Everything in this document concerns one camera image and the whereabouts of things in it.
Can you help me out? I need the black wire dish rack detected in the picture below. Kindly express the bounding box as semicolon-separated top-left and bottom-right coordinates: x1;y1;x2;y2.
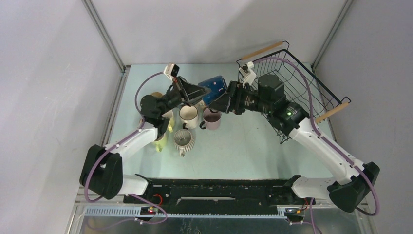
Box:
236;40;351;124

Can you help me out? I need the floral patterned mug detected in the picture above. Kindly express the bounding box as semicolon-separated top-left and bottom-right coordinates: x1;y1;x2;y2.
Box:
196;100;207;112

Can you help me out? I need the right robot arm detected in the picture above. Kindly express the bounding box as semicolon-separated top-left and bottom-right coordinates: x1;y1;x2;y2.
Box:
208;75;380;213

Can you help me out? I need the light green mug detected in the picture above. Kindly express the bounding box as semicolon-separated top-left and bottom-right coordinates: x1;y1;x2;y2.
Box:
152;133;169;153

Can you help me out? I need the white ribbed black-rimmed mug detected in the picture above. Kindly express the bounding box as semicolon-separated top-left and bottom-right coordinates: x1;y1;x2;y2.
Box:
179;105;199;129

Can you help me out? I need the yellow mug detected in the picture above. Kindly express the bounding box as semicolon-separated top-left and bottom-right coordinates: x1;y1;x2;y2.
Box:
162;110;175;133

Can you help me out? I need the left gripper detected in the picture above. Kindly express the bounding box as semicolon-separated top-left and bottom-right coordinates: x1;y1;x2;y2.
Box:
158;76;212;117

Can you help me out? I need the white ribbed cup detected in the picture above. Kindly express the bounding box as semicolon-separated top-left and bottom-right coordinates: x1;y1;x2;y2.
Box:
173;129;195;157

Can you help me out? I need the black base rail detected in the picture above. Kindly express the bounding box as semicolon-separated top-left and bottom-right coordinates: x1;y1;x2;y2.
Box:
141;175;311;216

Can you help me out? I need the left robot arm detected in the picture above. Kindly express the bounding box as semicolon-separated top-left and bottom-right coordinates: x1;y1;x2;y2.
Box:
79;76;211;203

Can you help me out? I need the beige ceramic cup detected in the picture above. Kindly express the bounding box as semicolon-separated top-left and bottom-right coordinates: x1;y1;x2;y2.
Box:
151;92;163;98

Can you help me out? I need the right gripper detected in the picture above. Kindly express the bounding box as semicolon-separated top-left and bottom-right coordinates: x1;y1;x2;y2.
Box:
208;81;272;116

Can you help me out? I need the dark blue mug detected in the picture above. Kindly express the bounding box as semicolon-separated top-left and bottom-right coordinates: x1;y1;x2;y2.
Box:
198;75;227;106

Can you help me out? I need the lilac mug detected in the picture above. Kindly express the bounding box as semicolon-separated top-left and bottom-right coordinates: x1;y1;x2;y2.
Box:
199;108;222;130

